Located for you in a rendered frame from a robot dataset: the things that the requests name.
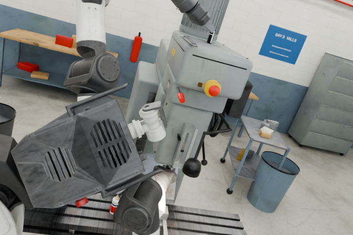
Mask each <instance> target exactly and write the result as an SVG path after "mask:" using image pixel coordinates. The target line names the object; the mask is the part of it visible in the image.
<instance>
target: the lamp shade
mask: <svg viewBox="0 0 353 235"><path fill-rule="evenodd" d="M182 171H183V173H184V174H185V175H187V176H188V177H191V178H197V177H198V176H199V174H200V171H201V162H200V161H199V160H198V159H197V160H194V158H188V159H187V160H186V162H185V163H184V165H183V168H182Z"/></svg>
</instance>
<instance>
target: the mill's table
mask: <svg viewBox="0 0 353 235"><path fill-rule="evenodd" d="M87 198H88V200H89V202H88V203H86V204H85V205H83V206H81V207H77V206H76V201H74V202H71V203H69V204H68V205H67V208H66V209H61V208H54V209H52V208H36V207H35V208H33V209H31V210H28V209H27V208H26V206H25V211H24V224H23V232H28V233H38V234H47V235H132V231H130V230H128V229H126V228H125V227H123V226H121V225H119V224H118V223H116V222H115V221H114V219H113V215H112V214H111V213H110V208H111V204H112V200H113V198H114V196H109V197H107V198H104V199H103V198H102V195H100V194H95V195H91V196H87ZM165 205H166V206H167V207H168V213H169V215H168V217H167V232H168V235H247V233H246V231H245V230H243V229H244V226H243V224H242V222H240V217H239V215H238V214H234V213H227V212H219V211H212V210H205V209H198V208H191V207H183V206H176V205H169V204H165Z"/></svg>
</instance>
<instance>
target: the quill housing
mask: <svg viewBox="0 0 353 235"><path fill-rule="evenodd" d="M163 110H164V113H165V117H166V120H167V128H165V131H166V136H165V137H164V138H163V139H162V140H160V141H157V142H153V155H154V160H155V162H156V163H159V164H164V165H170V166H172V160H173V157H174V153H175V150H176V148H177V145H178V138H177V137H178V136H177V134H179V135H181V132H182V129H183V126H184V123H190V124H193V125H194V127H195V129H194V132H193V134H192V136H191V139H190V142H189V145H188V149H187V151H186V154H185V157H184V160H183V164H182V168H183V165H184V163H185V162H186V160H187V159H188V158H194V156H195V153H196V150H197V148H198V145H199V142H200V139H201V136H202V134H203V132H204V131H206V132H207V130H208V127H209V124H210V121H211V118H212V116H213V112H210V111H205V110H201V109H196V108H192V107H189V106H184V105H179V104H175V103H171V102H170V101H169V99H168V95H167V96H166V98H165V102H164V105H163Z"/></svg>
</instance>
